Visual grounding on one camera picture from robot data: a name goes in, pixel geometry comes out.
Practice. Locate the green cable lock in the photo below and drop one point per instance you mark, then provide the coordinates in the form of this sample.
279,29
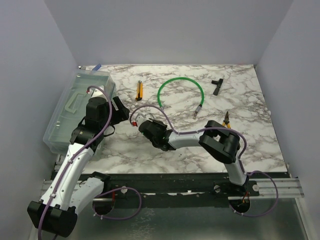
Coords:
198,108

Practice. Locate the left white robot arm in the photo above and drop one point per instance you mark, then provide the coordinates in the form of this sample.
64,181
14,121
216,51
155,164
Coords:
57,210

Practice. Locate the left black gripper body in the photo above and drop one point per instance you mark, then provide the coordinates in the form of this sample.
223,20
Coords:
104,121

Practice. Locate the blue pen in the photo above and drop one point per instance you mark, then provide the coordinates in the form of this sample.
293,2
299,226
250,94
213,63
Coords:
97,67

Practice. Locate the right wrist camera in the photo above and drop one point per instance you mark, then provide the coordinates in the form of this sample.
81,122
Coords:
138,121

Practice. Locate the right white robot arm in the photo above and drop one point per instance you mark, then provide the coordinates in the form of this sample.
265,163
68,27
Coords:
220,142

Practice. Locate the yellow handled pliers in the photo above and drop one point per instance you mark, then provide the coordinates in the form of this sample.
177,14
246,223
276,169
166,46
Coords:
226,121

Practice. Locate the aluminium extrusion rail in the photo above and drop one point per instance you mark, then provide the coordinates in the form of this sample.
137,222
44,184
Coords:
288,188

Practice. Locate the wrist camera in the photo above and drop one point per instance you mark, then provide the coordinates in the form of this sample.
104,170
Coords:
138,121
95,93

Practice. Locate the yellow utility knife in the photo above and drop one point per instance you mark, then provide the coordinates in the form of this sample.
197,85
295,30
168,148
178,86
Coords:
139,91

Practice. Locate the clear plastic storage box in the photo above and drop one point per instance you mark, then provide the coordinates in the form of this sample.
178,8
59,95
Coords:
71,107

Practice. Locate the brass padlock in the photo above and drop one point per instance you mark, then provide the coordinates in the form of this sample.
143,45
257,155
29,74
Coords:
148,116

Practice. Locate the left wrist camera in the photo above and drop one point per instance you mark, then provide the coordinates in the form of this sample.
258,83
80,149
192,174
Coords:
95,93

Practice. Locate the black T-shaped tool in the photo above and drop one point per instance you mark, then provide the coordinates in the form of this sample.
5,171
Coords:
218,84

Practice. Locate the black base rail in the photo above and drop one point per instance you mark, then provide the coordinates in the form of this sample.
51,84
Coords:
178,190

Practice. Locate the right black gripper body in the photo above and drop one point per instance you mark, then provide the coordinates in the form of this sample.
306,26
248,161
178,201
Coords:
159,125

